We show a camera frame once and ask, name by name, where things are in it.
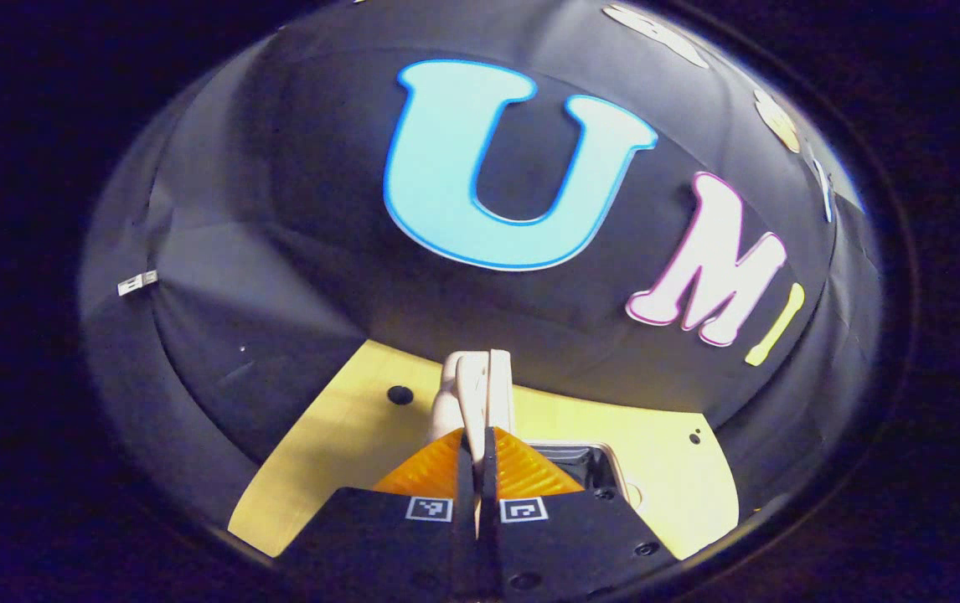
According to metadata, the black backdrop cloth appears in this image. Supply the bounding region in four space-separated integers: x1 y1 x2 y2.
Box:
78 0 883 537

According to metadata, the pink suitcase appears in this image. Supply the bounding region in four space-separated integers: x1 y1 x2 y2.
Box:
428 349 644 512

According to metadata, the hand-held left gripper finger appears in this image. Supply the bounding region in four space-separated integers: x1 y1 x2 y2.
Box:
480 425 684 603
277 427 481 603

